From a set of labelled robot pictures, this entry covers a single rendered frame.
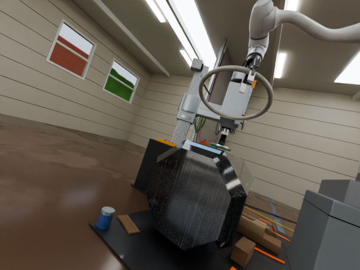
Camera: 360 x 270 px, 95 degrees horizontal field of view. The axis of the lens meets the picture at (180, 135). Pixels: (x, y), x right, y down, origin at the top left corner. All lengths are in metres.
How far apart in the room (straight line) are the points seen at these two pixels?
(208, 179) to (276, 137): 5.77
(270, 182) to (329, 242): 5.95
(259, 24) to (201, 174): 0.99
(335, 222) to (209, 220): 0.71
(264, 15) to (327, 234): 1.00
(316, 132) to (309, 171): 1.32
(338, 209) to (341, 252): 0.14
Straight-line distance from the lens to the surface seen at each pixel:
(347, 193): 0.95
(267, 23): 1.12
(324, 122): 7.25
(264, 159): 6.79
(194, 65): 2.64
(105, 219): 1.51
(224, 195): 1.25
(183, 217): 1.40
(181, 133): 2.45
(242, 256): 1.78
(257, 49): 1.14
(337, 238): 0.89
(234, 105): 1.77
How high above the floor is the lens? 0.82
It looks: 3 degrees up
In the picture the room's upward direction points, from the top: 19 degrees clockwise
